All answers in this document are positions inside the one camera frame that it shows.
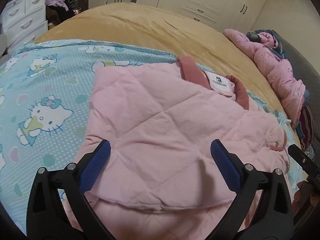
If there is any purple clothes pile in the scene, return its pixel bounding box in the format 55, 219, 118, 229
45, 0, 69, 11

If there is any pink crumpled comforter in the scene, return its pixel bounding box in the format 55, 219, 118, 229
223, 29, 308, 128

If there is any white drawer cabinet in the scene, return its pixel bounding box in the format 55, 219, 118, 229
1, 0, 48, 54

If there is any dark striped cloth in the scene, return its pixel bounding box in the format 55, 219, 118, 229
296, 106, 315, 152

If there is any person's right hand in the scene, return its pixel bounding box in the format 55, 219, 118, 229
292, 180, 319, 233

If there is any black bag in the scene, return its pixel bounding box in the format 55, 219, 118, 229
65, 0, 89, 12

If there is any tan bed cover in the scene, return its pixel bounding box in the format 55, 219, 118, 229
34, 2, 301, 145

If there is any grey headboard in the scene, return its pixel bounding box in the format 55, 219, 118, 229
280, 36, 319, 88

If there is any pink quilted jacket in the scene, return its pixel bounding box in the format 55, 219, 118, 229
76, 59, 290, 239

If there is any blue Hello Kitty blanket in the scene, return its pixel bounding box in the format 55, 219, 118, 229
1, 40, 300, 230

